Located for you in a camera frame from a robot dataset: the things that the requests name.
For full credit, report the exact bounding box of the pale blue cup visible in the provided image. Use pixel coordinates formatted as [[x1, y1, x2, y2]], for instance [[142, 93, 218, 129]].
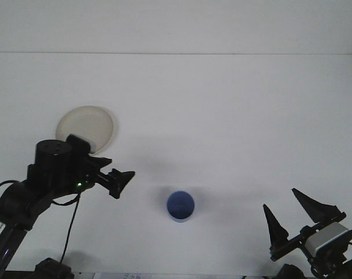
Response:
[[166, 190, 195, 223]]

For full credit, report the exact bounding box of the pale round plate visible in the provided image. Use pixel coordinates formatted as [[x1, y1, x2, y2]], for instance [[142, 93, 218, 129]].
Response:
[[55, 105, 116, 155]]

